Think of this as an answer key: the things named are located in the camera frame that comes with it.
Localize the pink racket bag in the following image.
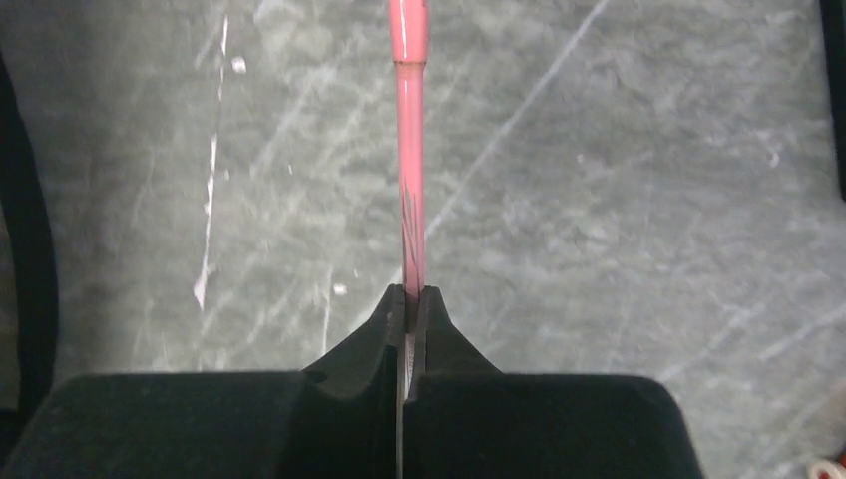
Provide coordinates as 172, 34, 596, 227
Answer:
1, 65, 59, 428

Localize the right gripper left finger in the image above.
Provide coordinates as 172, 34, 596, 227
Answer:
2, 285, 405, 478

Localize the pink badminton racket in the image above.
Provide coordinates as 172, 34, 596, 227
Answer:
387, 0, 429, 396

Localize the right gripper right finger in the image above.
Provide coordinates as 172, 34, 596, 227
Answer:
403, 286, 702, 478

